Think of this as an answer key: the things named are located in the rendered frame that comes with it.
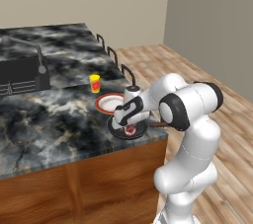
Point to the yellow cup with red print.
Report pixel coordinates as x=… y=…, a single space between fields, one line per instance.
x=95 y=84

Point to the dark grey tap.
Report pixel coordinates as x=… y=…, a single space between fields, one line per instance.
x=39 y=53

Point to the dark stool back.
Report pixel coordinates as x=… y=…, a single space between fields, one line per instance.
x=101 y=40
x=113 y=54
x=129 y=72

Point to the red steak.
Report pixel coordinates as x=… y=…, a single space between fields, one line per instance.
x=129 y=130

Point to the black sink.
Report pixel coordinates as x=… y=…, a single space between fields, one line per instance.
x=19 y=73

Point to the white plate with red rim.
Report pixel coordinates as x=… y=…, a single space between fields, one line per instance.
x=106 y=103

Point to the wooden island cabinet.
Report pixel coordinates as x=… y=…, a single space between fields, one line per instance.
x=82 y=188

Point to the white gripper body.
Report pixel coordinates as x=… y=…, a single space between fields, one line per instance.
x=141 y=118

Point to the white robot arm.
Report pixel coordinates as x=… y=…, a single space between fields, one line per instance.
x=194 y=155

